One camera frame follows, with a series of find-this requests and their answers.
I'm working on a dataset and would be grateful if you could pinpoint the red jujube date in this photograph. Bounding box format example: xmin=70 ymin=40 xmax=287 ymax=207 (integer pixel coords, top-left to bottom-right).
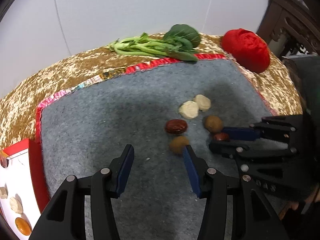
xmin=213 ymin=132 xmax=229 ymax=141
xmin=0 ymin=155 xmax=8 ymax=168
xmin=164 ymin=119 xmax=188 ymax=134

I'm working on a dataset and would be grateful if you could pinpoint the brown longan fruit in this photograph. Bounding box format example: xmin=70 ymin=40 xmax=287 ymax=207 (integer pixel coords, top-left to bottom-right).
xmin=169 ymin=136 xmax=189 ymax=155
xmin=204 ymin=115 xmax=224 ymax=133

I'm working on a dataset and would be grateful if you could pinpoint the orange tangerine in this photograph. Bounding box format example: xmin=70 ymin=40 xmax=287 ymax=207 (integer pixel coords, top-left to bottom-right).
xmin=15 ymin=217 xmax=32 ymax=236

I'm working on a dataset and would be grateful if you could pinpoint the pale sugarcane chunk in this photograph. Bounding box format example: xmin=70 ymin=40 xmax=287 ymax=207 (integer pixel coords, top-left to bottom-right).
xmin=0 ymin=186 xmax=8 ymax=199
xmin=193 ymin=94 xmax=211 ymax=112
xmin=9 ymin=197 xmax=23 ymax=215
xmin=178 ymin=101 xmax=199 ymax=120

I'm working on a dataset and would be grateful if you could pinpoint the person right hand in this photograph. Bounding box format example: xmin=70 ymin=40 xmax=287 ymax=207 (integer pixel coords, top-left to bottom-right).
xmin=285 ymin=184 xmax=320 ymax=213

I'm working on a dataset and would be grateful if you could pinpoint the red white shallow box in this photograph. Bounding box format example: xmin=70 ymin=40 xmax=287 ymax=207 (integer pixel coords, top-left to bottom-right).
xmin=1 ymin=139 xmax=50 ymax=239

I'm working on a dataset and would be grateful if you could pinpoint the red velvet cushion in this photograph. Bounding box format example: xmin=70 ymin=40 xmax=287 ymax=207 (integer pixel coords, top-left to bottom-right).
xmin=221 ymin=28 xmax=270 ymax=74

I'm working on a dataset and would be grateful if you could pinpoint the grey felt mat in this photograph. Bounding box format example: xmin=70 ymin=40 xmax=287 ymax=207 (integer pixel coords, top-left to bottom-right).
xmin=41 ymin=60 xmax=271 ymax=239

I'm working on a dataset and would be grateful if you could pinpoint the green bok choy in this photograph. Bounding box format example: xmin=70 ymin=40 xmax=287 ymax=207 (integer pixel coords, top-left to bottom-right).
xmin=106 ymin=24 xmax=201 ymax=62

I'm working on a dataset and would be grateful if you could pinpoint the dark wooden furniture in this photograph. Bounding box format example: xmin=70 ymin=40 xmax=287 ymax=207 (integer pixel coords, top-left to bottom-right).
xmin=257 ymin=0 xmax=319 ymax=59

